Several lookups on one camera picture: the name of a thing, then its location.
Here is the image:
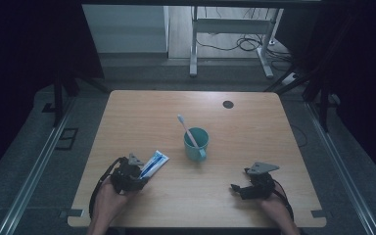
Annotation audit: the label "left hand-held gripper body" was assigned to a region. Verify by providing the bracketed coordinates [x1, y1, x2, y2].
[110, 153, 150, 196]

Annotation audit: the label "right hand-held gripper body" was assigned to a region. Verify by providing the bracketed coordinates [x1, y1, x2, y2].
[243, 162, 280, 201]

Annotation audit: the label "blue and white toothpaste tube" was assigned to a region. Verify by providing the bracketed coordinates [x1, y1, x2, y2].
[138, 150, 170, 180]

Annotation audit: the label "teal cup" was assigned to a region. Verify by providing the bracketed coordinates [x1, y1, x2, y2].
[183, 126, 210, 163]

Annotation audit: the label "white and pink toothbrush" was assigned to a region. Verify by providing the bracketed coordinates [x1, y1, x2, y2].
[176, 114, 200, 150]

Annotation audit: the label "black metal stand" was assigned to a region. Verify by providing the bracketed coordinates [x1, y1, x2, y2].
[41, 63, 111, 128]
[263, 65, 341, 133]

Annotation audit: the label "white power strip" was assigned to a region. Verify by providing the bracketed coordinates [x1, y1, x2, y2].
[281, 72, 299, 87]

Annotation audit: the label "white panel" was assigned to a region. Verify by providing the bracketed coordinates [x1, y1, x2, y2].
[81, 4, 170, 54]

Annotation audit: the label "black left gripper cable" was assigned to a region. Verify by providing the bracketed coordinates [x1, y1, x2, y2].
[88, 157, 126, 219]

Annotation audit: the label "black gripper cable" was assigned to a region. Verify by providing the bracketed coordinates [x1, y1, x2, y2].
[88, 157, 126, 219]
[271, 178, 296, 221]

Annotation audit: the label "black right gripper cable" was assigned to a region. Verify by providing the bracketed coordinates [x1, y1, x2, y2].
[271, 178, 296, 221]

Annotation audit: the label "thin black floor cable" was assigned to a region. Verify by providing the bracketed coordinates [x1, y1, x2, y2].
[290, 123, 308, 149]

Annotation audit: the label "aluminium floor rail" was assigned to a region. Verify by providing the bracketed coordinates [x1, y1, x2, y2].
[305, 101, 376, 235]
[0, 97, 77, 235]

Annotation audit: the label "black floor cables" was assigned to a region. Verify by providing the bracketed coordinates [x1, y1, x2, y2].
[195, 7, 297, 72]

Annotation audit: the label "white metal desk frame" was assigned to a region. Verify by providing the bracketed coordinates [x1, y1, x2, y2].
[189, 5, 285, 80]

